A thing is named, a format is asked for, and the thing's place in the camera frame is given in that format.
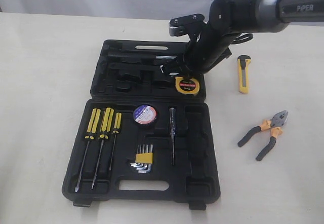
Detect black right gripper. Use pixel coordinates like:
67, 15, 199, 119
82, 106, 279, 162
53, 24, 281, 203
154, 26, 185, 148
161, 23, 232, 77

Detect yellow measuring tape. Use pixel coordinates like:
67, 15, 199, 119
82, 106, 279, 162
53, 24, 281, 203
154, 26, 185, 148
175, 77, 200, 96

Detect black electrical tape roll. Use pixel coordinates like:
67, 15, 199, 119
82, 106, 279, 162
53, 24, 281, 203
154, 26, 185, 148
133, 104, 157, 125

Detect yellow utility knife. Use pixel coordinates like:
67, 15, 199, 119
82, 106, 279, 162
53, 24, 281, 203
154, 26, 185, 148
237, 55, 252, 94

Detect pliers black orange handles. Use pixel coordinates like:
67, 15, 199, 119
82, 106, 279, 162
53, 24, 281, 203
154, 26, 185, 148
237, 110, 289, 162

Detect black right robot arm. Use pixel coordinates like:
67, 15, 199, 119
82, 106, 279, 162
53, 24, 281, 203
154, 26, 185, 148
161, 0, 323, 77

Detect black plastic tool case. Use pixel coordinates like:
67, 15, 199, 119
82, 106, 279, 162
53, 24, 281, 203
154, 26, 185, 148
62, 40, 221, 210

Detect voltage tester screwdriver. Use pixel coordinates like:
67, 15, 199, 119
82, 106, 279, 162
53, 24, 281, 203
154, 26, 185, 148
169, 107, 176, 166

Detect small yellow black screwdriver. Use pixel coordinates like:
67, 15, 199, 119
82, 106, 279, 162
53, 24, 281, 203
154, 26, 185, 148
109, 112, 122, 171

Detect middle yellow black screwdriver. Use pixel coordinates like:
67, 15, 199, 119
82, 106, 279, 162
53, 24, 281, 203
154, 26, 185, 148
91, 107, 114, 190

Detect hex key set yellow holder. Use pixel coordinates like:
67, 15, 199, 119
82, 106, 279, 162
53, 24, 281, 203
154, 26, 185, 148
130, 144, 153, 174

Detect large yellow black screwdriver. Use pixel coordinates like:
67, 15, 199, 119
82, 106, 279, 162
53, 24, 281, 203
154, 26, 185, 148
74, 108, 101, 193

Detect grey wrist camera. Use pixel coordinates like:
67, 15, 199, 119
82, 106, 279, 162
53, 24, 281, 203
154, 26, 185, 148
169, 14, 205, 37

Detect claw hammer black handle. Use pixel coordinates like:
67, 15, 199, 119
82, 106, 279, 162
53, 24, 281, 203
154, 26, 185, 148
105, 52, 178, 64

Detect adjustable wrench black handle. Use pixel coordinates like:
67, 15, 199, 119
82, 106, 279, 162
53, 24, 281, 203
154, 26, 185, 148
108, 63, 164, 77

